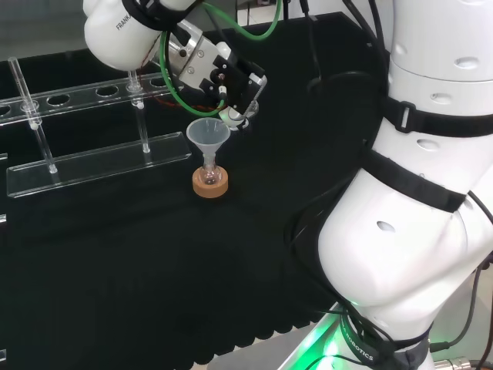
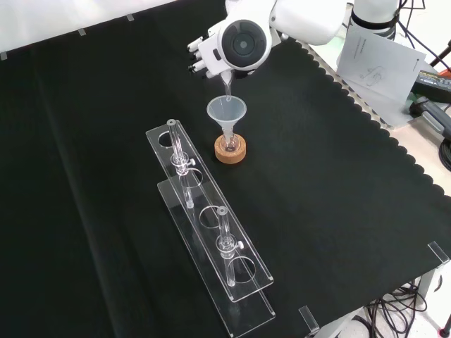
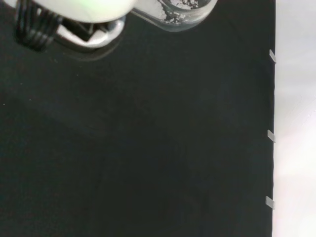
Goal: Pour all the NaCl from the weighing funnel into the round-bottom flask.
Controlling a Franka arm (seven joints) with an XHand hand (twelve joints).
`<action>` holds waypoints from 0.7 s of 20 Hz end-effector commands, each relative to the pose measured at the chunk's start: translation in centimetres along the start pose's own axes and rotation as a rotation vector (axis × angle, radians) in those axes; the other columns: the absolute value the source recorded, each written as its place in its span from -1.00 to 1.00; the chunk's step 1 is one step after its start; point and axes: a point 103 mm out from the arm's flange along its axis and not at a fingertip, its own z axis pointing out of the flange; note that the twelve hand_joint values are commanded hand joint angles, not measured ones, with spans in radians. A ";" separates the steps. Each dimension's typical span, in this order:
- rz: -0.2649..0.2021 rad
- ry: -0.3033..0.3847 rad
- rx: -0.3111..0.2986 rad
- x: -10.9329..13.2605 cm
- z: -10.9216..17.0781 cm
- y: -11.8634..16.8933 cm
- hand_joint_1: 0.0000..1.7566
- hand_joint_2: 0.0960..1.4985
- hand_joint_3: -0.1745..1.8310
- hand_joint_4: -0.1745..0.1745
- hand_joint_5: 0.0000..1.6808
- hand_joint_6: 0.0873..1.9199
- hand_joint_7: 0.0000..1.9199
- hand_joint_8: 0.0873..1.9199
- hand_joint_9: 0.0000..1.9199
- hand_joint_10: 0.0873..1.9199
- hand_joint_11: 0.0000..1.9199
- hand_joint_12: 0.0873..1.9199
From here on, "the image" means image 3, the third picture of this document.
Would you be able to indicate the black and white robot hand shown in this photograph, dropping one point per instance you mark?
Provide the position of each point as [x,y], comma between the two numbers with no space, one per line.
[74,10]

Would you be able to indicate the black bench cloth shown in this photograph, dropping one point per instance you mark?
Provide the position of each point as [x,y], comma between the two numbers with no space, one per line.
[135,135]

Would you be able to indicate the clear cloth clip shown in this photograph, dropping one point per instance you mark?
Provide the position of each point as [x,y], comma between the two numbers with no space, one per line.
[272,56]
[270,202]
[271,136]

